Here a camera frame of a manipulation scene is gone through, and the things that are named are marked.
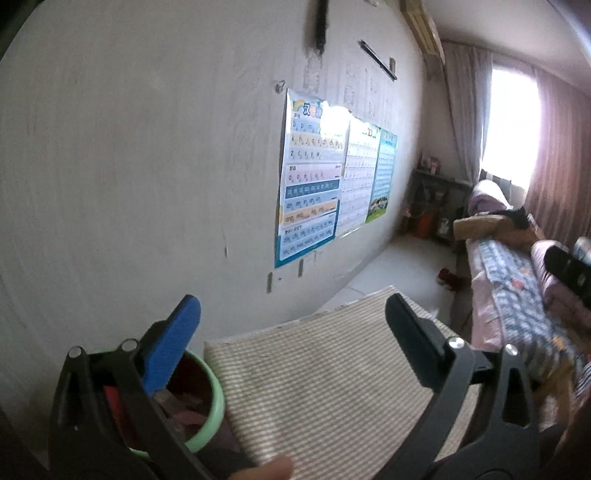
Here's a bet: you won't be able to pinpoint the brown pillow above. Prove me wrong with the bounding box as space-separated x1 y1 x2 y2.
453 215 545 253

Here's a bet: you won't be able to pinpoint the bed with plaid sheet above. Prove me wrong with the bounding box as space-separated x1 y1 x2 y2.
466 239 587 383

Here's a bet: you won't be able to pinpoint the white chart wall poster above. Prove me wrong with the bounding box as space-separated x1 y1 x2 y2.
335 117 381 237

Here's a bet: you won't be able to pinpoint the maroon snack bag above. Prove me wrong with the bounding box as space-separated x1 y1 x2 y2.
153 390 208 441

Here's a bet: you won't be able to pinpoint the pink folded quilt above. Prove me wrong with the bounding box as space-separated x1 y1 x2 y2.
531 240 590 330

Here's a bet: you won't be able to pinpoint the pink window curtain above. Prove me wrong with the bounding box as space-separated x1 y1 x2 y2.
443 41 590 245

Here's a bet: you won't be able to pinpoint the person left hand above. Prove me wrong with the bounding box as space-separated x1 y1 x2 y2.
228 456 294 480

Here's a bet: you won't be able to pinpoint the wall air conditioner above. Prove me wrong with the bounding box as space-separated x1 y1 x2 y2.
400 0 445 65

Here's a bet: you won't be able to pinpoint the striped woven table mat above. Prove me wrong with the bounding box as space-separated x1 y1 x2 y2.
204 286 433 479

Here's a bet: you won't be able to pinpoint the green red trash bin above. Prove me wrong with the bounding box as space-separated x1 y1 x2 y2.
89 350 225 461

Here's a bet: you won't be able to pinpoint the blue green wall poster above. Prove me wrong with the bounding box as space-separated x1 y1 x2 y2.
366 129 398 223

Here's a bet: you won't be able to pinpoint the red slippers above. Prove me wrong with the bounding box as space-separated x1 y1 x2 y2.
436 268 467 291

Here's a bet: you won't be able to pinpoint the blue pinyin wall poster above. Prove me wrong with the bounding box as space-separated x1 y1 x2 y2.
274 89 351 267

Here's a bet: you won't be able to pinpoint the dark shelf cabinet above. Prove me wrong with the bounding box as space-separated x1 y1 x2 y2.
403 168 473 245

